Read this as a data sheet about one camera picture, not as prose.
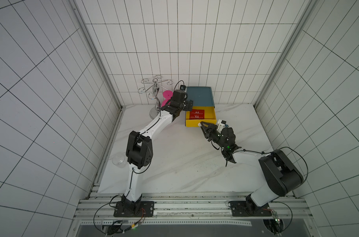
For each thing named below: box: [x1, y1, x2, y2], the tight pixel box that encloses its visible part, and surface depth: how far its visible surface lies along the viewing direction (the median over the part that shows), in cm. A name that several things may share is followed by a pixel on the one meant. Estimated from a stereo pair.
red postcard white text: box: [189, 109, 205, 120], surface depth 97 cm
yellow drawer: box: [185, 106, 217, 127], surface depth 94 cm
